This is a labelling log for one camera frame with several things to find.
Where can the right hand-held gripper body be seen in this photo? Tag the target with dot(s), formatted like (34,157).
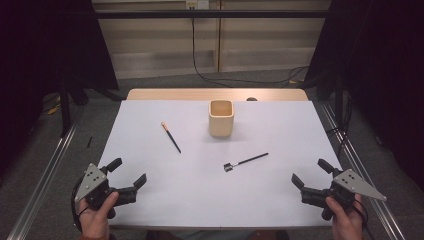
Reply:
(343,191)

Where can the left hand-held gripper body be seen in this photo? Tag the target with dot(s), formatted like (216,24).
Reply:
(96,191)

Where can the black brush with flat head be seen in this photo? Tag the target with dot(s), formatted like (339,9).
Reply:
(248,160)

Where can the black brush with beige tip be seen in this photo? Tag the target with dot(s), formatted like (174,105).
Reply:
(171,137)

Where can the beige square cup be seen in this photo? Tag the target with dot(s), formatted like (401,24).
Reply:
(221,120)

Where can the person's right hand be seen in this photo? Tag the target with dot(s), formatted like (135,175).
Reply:
(346,221)

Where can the person's left hand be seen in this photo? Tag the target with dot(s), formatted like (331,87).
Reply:
(96,223)

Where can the small black stick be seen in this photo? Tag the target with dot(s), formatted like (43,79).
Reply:
(89,142)

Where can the white table mat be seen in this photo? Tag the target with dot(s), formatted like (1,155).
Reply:
(186,190)

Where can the black metal stand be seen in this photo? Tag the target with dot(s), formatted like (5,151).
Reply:
(65,106)

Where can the wooden table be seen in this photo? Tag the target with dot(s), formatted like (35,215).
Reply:
(186,94)

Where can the black curtain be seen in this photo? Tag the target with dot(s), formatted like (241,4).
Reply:
(40,50)
(383,66)

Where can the black horizontal bar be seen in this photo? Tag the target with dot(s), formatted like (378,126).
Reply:
(150,14)

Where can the aluminium floor rail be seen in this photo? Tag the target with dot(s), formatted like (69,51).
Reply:
(363,176)
(43,186)

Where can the white wall socket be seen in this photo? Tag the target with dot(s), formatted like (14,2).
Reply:
(197,4)

